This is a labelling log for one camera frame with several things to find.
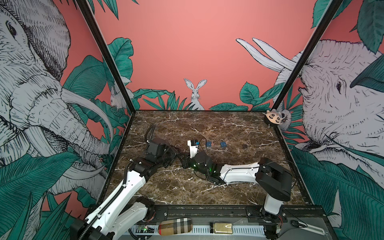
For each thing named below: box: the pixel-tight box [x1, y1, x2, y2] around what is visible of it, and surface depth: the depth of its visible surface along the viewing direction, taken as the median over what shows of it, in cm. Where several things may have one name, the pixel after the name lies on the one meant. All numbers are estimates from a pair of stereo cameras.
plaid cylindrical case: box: [158, 217, 193, 236], surface depth 69 cm
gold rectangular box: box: [214, 222, 233, 234], surface depth 69 cm
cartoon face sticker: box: [262, 109, 282, 125], surface depth 109 cm
